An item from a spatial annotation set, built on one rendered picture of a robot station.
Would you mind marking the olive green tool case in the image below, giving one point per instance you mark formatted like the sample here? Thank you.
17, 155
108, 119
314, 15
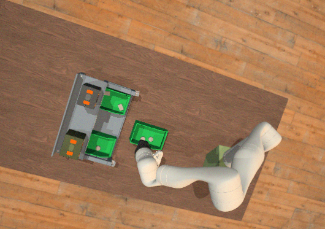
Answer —
72, 144

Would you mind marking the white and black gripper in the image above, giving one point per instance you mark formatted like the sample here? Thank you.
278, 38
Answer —
143, 146

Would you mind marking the dark grey case with orange latches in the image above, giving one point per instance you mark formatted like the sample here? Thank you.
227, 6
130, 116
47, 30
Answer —
88, 95

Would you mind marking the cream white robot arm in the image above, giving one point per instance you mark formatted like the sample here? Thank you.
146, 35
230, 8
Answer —
224, 183

